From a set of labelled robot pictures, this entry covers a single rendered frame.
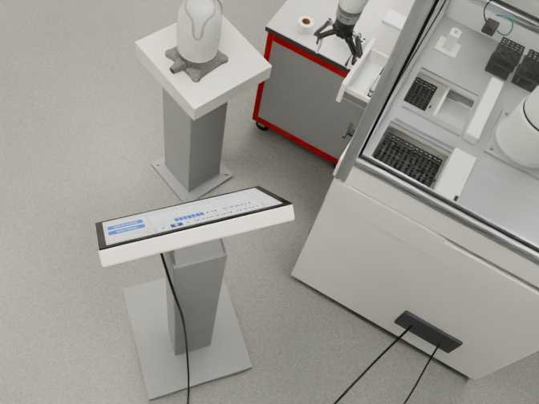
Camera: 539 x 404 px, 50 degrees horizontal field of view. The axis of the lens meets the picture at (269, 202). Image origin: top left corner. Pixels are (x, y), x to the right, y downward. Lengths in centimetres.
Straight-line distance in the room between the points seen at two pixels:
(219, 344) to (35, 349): 77
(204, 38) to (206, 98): 22
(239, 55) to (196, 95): 27
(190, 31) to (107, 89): 127
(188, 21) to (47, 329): 144
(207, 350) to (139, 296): 39
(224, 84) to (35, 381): 144
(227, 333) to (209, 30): 129
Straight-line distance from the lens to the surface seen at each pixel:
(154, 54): 232
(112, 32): 359
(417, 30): 142
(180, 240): 150
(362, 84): 236
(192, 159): 266
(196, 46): 216
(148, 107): 322
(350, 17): 212
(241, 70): 230
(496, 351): 251
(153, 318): 263
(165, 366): 257
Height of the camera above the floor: 254
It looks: 60 degrees down
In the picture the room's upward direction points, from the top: 16 degrees clockwise
